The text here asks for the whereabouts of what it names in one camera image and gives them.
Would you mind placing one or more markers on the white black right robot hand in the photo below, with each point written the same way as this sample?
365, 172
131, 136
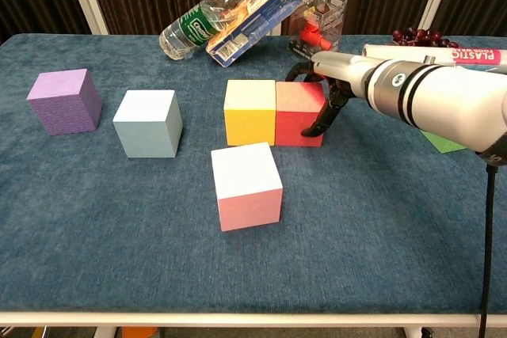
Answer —
340, 67

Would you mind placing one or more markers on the red cube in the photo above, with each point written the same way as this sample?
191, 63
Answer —
295, 116

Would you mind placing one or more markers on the yellow cube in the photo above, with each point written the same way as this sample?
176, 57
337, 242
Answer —
249, 120

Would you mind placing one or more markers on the green cube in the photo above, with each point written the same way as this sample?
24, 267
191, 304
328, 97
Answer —
445, 144

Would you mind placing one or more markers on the pink cube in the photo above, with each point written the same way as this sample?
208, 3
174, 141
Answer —
247, 191

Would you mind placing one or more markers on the light blue cube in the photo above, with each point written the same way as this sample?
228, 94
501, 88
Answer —
144, 128

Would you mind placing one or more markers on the purple cube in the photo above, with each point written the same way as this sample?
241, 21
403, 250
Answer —
63, 104

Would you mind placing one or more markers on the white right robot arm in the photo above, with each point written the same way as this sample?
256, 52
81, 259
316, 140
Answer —
435, 92

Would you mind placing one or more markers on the clear box with red toy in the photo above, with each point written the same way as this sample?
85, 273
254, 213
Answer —
317, 33

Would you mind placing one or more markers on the white plastic wrap roll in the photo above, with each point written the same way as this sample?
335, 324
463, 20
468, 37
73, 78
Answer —
412, 52

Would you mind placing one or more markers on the dark red grape bunch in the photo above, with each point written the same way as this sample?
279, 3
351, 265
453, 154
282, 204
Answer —
420, 35

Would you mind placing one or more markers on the blue orange carton box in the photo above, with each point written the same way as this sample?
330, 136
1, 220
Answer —
253, 25

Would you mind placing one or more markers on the clear green-label water bottle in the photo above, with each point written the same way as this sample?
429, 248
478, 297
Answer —
190, 33

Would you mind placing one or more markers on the white table leg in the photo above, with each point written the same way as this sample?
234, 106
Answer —
106, 333
412, 333

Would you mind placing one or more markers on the blue table mat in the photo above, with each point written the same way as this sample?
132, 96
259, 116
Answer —
119, 255

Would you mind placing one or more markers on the orange object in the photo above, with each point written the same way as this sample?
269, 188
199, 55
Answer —
138, 333

